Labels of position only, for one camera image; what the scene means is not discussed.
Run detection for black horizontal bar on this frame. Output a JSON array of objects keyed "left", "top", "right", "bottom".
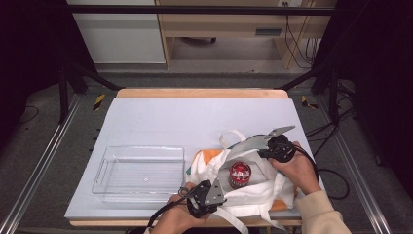
[{"left": 64, "top": 4, "right": 337, "bottom": 17}]

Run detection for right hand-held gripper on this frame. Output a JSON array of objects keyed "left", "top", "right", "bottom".
[{"left": 226, "top": 125, "right": 297, "bottom": 164}]

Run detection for black floor cables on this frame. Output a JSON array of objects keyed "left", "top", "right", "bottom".
[{"left": 304, "top": 106, "right": 357, "bottom": 158}]

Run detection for person's left hand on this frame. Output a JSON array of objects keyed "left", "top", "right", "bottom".
[{"left": 151, "top": 180, "right": 212, "bottom": 234}]

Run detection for white canvas tote bag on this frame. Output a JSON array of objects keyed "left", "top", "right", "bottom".
[{"left": 185, "top": 129, "right": 299, "bottom": 234}]

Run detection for person's right hand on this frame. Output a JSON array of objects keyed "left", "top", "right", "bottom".
[{"left": 268, "top": 140, "right": 322, "bottom": 197}]

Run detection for aluminium floor rail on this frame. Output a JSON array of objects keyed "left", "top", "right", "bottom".
[
  {"left": 0, "top": 94, "right": 83, "bottom": 234},
  {"left": 316, "top": 94, "right": 393, "bottom": 234}
]

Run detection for clear plastic container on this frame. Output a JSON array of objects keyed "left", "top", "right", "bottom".
[{"left": 91, "top": 144, "right": 186, "bottom": 204}]

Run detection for wooden table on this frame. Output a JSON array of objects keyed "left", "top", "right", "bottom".
[{"left": 68, "top": 88, "right": 305, "bottom": 228}]

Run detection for wooden desk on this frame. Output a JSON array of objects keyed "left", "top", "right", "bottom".
[{"left": 155, "top": 0, "right": 339, "bottom": 70}]

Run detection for white table cover sheet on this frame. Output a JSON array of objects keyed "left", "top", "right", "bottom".
[{"left": 63, "top": 97, "right": 325, "bottom": 220}]

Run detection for white cabinet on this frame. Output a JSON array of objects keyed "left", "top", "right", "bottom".
[{"left": 65, "top": 0, "right": 167, "bottom": 65}]

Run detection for thin black floor cable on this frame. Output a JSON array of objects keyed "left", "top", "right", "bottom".
[{"left": 18, "top": 104, "right": 41, "bottom": 125}]

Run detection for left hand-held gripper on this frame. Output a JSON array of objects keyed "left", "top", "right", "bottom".
[{"left": 185, "top": 177, "right": 227, "bottom": 219}]

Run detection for yellow black tape marker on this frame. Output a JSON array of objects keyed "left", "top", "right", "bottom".
[
  {"left": 300, "top": 95, "right": 319, "bottom": 110},
  {"left": 92, "top": 94, "right": 107, "bottom": 112}
]

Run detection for black hanging cable bundle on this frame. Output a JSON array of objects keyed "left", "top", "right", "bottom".
[{"left": 283, "top": 2, "right": 320, "bottom": 70}]

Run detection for black curtain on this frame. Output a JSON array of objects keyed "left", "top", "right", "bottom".
[
  {"left": 0, "top": 0, "right": 97, "bottom": 147},
  {"left": 313, "top": 0, "right": 413, "bottom": 191}
]

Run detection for black metal stand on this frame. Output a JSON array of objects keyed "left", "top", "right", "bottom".
[
  {"left": 57, "top": 60, "right": 124, "bottom": 125},
  {"left": 279, "top": 62, "right": 340, "bottom": 124}
]

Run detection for red can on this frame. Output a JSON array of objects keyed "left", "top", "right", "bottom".
[{"left": 228, "top": 161, "right": 253, "bottom": 190}]

